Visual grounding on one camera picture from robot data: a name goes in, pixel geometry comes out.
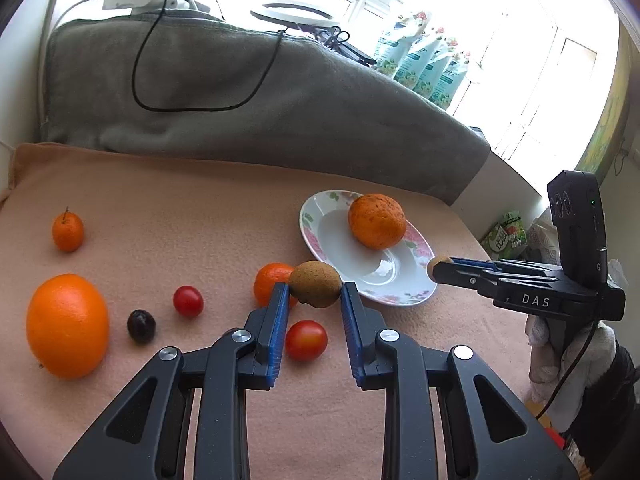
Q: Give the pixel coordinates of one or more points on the green snack bag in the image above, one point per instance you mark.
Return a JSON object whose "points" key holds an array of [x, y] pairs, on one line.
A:
{"points": [[507, 238]]}

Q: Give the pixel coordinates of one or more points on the small tangerine with stem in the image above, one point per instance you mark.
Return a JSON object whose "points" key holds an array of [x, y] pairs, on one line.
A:
{"points": [[68, 231]]}

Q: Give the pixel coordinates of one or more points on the floral white plate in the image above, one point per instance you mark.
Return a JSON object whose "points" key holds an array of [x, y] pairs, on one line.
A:
{"points": [[395, 276]]}

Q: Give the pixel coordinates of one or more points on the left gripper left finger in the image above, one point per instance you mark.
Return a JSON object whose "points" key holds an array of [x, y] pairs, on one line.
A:
{"points": [[143, 433]]}

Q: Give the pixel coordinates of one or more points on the ring light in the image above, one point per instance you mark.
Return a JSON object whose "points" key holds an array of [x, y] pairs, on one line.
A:
{"points": [[293, 15]]}

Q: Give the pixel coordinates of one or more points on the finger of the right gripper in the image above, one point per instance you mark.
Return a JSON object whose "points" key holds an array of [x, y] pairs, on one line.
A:
{"points": [[482, 282], [471, 265]]}

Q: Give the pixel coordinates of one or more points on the cherry tomato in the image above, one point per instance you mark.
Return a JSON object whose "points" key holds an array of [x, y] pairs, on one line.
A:
{"points": [[305, 341], [188, 301]]}

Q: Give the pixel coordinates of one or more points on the speckled dark orange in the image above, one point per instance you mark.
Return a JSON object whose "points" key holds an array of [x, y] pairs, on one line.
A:
{"points": [[377, 221]]}

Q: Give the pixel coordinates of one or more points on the brown longan fruit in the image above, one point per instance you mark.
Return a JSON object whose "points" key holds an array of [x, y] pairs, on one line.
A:
{"points": [[315, 283], [433, 264]]}

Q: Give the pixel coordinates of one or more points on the large bright orange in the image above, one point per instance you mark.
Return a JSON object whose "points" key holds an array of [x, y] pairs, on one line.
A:
{"points": [[67, 326]]}

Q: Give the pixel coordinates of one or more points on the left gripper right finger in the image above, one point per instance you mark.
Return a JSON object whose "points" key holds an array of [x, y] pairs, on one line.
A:
{"points": [[488, 432]]}

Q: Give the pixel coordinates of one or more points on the medium tangerine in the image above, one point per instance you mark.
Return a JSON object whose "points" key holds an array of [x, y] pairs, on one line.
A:
{"points": [[267, 277]]}

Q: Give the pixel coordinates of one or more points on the grey cushion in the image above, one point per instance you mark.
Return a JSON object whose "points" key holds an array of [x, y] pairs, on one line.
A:
{"points": [[190, 86]]}

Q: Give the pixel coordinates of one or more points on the right hand white glove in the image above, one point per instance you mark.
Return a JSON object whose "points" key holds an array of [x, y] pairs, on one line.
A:
{"points": [[547, 367]]}

